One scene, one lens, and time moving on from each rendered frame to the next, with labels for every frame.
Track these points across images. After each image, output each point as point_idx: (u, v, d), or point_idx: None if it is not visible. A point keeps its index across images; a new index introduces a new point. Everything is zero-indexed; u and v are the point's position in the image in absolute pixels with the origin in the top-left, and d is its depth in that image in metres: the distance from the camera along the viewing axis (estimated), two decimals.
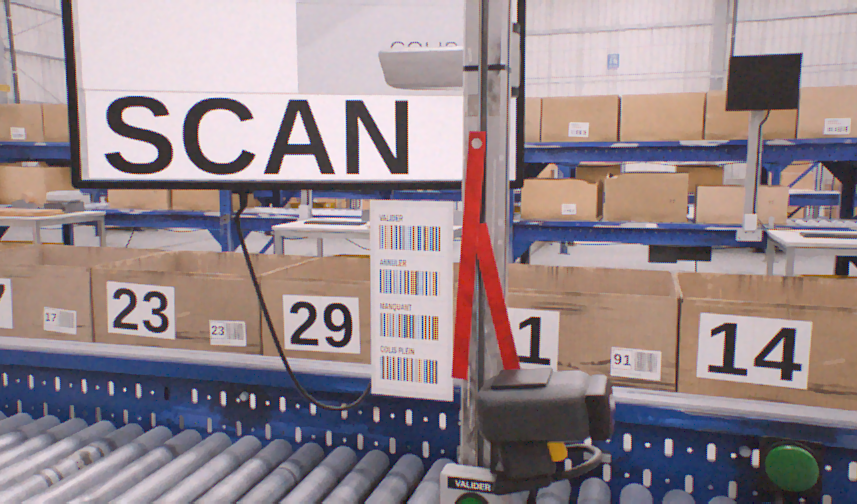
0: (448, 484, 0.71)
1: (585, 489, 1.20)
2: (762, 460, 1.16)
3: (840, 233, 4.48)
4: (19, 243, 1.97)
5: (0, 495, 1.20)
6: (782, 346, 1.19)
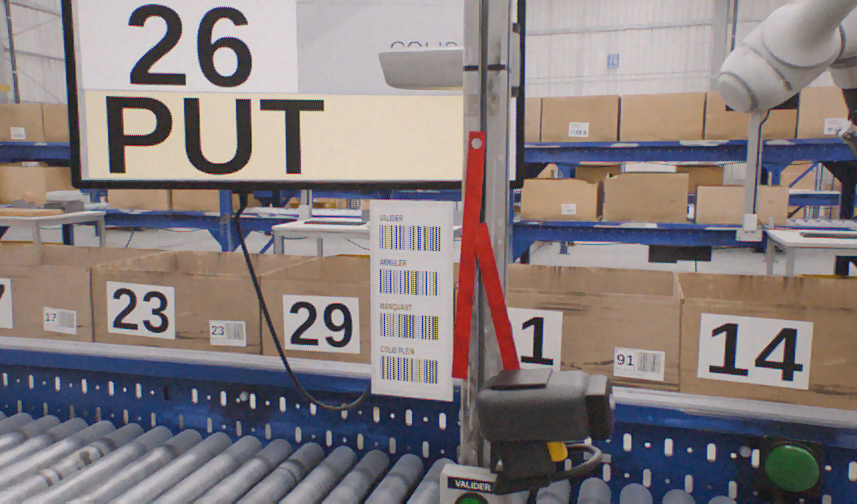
0: (448, 484, 0.71)
1: (585, 489, 1.20)
2: (762, 460, 1.16)
3: (840, 233, 4.48)
4: (19, 243, 1.97)
5: (0, 495, 1.20)
6: (782, 346, 1.19)
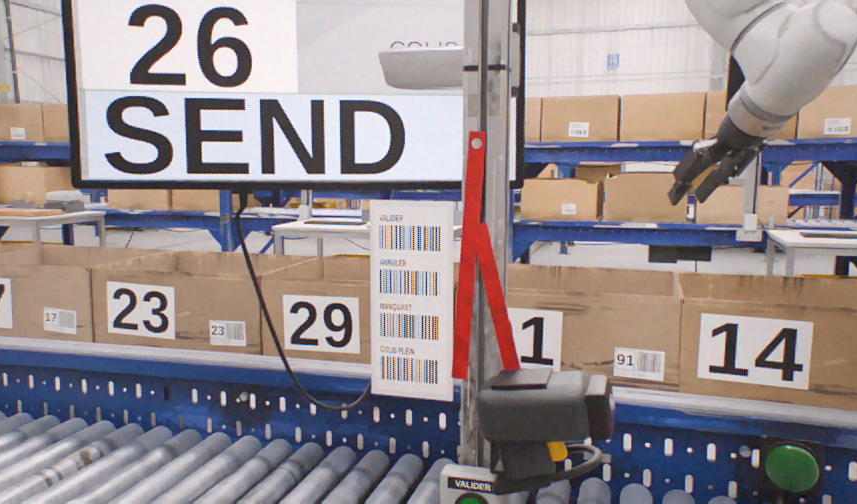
0: (448, 484, 0.71)
1: (585, 489, 1.20)
2: (762, 460, 1.16)
3: (840, 233, 4.48)
4: (19, 243, 1.97)
5: (0, 495, 1.20)
6: (782, 346, 1.19)
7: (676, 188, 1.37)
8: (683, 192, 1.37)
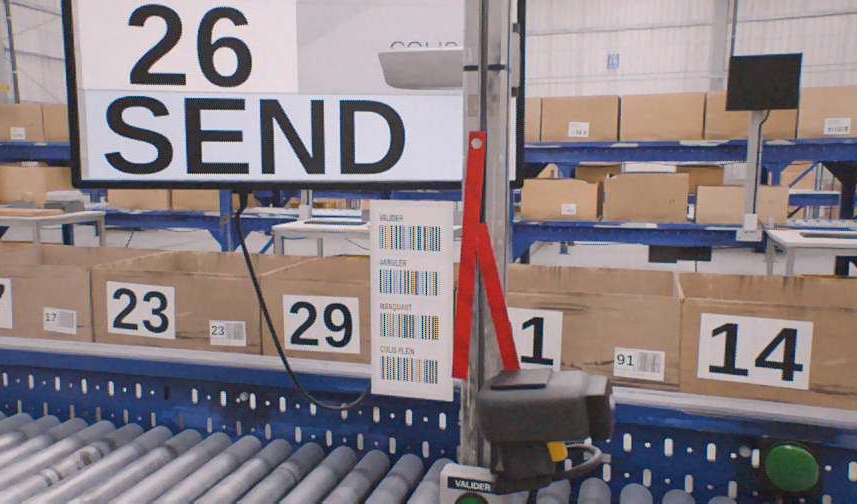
0: (448, 484, 0.71)
1: (585, 489, 1.20)
2: (762, 460, 1.16)
3: (840, 233, 4.48)
4: (19, 243, 1.97)
5: (0, 495, 1.20)
6: (782, 346, 1.19)
7: None
8: None
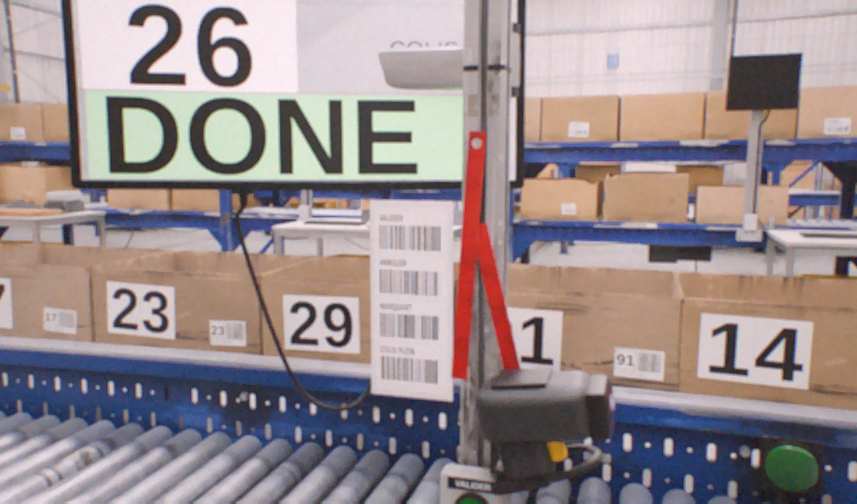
0: (448, 484, 0.71)
1: (585, 489, 1.20)
2: (762, 460, 1.16)
3: (840, 233, 4.48)
4: (19, 243, 1.97)
5: (0, 495, 1.20)
6: (782, 346, 1.19)
7: None
8: None
